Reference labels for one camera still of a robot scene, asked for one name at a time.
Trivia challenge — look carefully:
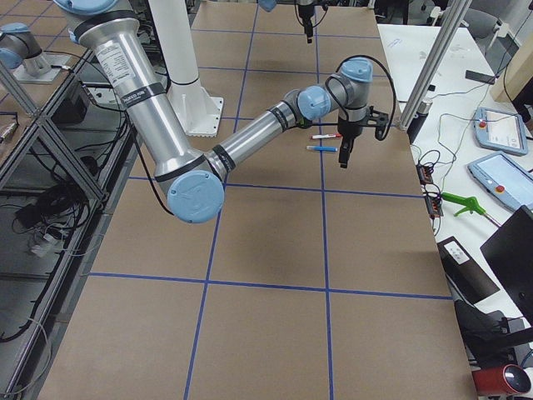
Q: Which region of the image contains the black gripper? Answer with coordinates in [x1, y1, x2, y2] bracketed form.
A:
[337, 118, 365, 168]
[296, 0, 316, 43]

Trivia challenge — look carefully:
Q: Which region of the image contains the red marker pen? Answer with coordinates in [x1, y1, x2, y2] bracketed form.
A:
[311, 133, 342, 140]

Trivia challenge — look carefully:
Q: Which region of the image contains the blue marker pen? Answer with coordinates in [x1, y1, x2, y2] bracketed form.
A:
[306, 146, 338, 153]

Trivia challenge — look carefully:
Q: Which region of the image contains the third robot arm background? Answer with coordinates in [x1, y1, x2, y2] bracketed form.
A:
[1, 22, 58, 84]

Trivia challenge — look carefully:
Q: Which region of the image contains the left grey usb hub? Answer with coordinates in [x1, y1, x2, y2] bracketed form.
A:
[416, 164, 434, 185]

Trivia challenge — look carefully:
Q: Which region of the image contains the grey usb hub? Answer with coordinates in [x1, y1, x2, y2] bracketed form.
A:
[416, 164, 434, 185]
[424, 193, 443, 219]

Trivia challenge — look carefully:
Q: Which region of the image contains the black water bottle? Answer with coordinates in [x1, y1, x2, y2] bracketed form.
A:
[406, 97, 433, 144]

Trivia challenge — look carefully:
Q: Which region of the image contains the right grey usb hub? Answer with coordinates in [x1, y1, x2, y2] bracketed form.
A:
[424, 193, 443, 219]

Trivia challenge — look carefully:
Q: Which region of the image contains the green plastic clamp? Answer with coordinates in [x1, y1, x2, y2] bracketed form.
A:
[441, 192, 501, 228]

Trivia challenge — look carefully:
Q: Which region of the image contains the far teach pendant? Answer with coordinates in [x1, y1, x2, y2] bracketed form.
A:
[473, 107, 529, 156]

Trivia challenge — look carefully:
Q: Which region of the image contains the teach pendant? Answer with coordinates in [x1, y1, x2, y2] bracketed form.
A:
[473, 107, 529, 156]
[467, 151, 532, 212]

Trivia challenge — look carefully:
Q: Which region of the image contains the black smartphone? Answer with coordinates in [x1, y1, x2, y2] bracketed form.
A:
[465, 70, 496, 85]

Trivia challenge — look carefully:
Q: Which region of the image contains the black labelled box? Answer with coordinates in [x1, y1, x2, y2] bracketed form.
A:
[437, 237, 499, 303]

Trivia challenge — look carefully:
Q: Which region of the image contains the near teach pendant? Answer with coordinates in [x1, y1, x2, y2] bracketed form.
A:
[467, 151, 532, 212]

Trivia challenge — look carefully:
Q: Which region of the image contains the black monitor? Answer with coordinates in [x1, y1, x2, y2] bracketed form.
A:
[481, 206, 533, 323]

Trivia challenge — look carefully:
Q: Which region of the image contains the red cylindrical speaker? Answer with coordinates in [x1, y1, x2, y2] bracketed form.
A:
[471, 364, 532, 396]

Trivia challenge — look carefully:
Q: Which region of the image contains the aluminium equipment rack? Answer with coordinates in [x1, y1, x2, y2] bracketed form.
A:
[1, 56, 134, 399]

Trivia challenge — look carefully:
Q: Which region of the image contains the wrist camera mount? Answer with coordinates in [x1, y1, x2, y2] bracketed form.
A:
[366, 106, 390, 141]

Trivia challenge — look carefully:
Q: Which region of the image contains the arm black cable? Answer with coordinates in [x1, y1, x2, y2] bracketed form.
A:
[324, 56, 396, 138]

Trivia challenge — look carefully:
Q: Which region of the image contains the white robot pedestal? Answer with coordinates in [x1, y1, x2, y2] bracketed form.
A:
[149, 0, 224, 138]

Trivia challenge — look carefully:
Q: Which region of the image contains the aluminium frame post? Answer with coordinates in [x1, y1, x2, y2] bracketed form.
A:
[398, 0, 471, 131]

